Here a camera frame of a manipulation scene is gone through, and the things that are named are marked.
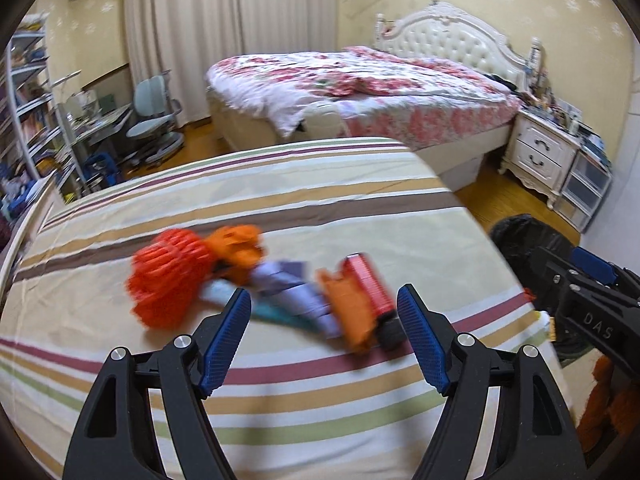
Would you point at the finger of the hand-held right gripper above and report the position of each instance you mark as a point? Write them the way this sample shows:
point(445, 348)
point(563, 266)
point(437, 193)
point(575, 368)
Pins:
point(550, 272)
point(592, 264)

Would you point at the beige curtain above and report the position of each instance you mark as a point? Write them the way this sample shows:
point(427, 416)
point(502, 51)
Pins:
point(285, 5)
point(185, 35)

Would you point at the white desk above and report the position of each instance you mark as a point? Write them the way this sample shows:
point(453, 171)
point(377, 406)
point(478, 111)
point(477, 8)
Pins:
point(95, 130)

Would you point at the white bookshelf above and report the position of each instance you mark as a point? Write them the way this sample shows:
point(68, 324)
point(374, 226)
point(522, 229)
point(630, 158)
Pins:
point(30, 110)

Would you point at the white bed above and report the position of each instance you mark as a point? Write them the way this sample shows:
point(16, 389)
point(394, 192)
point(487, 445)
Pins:
point(450, 40)

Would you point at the blue stool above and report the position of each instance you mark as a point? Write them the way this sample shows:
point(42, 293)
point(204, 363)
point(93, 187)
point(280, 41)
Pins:
point(102, 170)

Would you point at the teal packet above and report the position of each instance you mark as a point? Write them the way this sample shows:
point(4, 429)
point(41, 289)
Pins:
point(270, 312)

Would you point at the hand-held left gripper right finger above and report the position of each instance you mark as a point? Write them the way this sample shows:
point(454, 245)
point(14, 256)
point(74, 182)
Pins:
point(425, 345)

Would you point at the orange wrapper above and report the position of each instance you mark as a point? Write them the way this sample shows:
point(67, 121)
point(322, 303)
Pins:
point(347, 320)

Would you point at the clear plastic drawer unit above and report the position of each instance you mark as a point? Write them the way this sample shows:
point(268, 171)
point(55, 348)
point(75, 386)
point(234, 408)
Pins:
point(582, 190)

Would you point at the black bagged trash bin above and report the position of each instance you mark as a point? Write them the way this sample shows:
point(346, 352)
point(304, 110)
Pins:
point(525, 235)

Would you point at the red can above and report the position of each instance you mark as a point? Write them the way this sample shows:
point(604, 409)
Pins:
point(367, 280)

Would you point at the pile of bedside clutter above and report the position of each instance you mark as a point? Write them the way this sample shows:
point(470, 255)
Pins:
point(555, 105)

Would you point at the red foam fruit net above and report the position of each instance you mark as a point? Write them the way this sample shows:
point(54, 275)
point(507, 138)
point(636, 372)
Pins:
point(162, 280)

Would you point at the striped tablecloth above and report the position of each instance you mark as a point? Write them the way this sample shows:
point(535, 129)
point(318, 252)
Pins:
point(250, 200)

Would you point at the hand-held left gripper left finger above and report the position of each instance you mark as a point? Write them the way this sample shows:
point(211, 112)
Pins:
point(227, 340)

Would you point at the floral quilt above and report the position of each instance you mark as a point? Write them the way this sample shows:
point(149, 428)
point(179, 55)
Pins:
point(375, 80)

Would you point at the grey office chair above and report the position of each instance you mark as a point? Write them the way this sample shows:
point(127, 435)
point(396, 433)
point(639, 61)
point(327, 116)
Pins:
point(150, 120)

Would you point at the white nightstand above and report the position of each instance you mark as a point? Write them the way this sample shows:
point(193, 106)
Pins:
point(537, 152)

